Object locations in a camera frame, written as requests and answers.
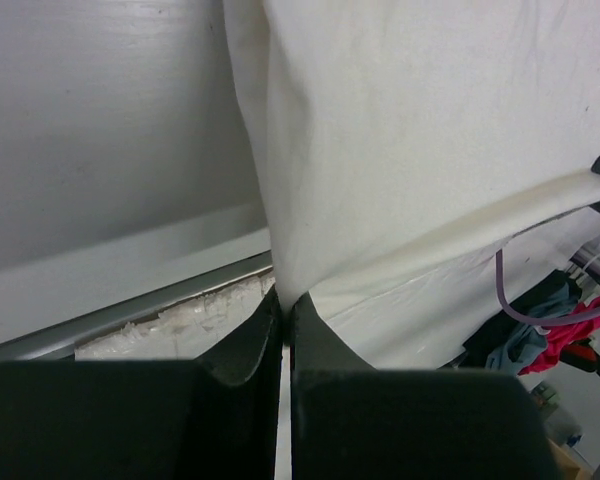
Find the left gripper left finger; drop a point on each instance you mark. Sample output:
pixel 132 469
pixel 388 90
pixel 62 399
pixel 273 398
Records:
pixel 211 417

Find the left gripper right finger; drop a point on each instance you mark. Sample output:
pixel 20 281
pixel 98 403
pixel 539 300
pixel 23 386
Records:
pixel 350 420

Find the white t shirt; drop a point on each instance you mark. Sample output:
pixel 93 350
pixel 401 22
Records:
pixel 393 136

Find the blue grey clothes pile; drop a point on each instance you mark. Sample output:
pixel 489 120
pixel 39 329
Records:
pixel 506 345

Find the pink cloth in background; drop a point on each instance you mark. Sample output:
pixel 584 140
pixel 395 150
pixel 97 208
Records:
pixel 567 344

